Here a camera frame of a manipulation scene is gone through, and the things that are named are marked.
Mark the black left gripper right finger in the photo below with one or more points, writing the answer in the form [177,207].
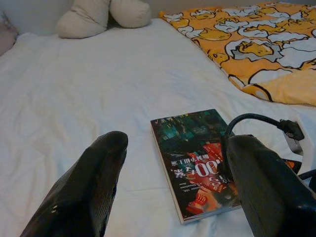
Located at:
[266,197]

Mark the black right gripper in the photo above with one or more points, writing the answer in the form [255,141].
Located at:
[292,165]

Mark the dark cover paperback book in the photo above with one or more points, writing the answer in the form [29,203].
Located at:
[187,153]

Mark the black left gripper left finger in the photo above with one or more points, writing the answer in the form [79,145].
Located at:
[84,187]

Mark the yellow cartoon print blanket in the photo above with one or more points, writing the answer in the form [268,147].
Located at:
[259,44]

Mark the white bedsheet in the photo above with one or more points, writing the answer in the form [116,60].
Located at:
[86,86]

